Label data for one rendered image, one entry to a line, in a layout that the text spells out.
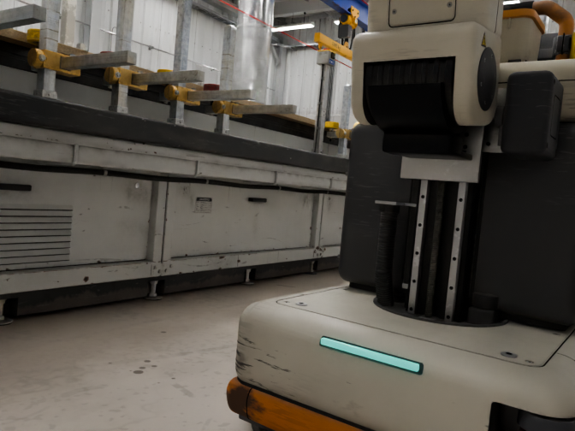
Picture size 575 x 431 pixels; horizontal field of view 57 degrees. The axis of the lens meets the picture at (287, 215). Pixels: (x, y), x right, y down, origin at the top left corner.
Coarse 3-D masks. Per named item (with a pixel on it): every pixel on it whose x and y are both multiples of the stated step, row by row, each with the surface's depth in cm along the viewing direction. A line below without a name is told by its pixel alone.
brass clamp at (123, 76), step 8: (104, 72) 167; (112, 72) 165; (120, 72) 166; (128, 72) 169; (136, 72) 171; (112, 80) 165; (120, 80) 166; (128, 80) 169; (128, 88) 175; (136, 88) 173; (144, 88) 174
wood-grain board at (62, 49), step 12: (0, 36) 153; (12, 36) 154; (24, 36) 157; (36, 48) 164; (60, 48) 167; (72, 48) 170; (144, 72) 195; (156, 72) 199; (192, 84) 215; (288, 120) 283; (300, 120) 283; (312, 120) 292
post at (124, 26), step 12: (120, 0) 167; (132, 0) 168; (120, 12) 167; (132, 12) 168; (120, 24) 167; (132, 24) 169; (120, 36) 167; (120, 48) 167; (120, 84) 167; (120, 96) 168
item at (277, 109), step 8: (280, 104) 199; (288, 104) 196; (208, 112) 219; (240, 112) 209; (248, 112) 207; (256, 112) 205; (264, 112) 203; (272, 112) 201; (280, 112) 199; (288, 112) 196
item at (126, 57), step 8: (72, 56) 146; (80, 56) 144; (88, 56) 142; (96, 56) 141; (104, 56) 138; (112, 56) 137; (120, 56) 135; (128, 56) 134; (136, 56) 136; (64, 64) 148; (72, 64) 146; (80, 64) 144; (88, 64) 142; (96, 64) 141; (104, 64) 139; (112, 64) 138; (120, 64) 137; (128, 64) 136
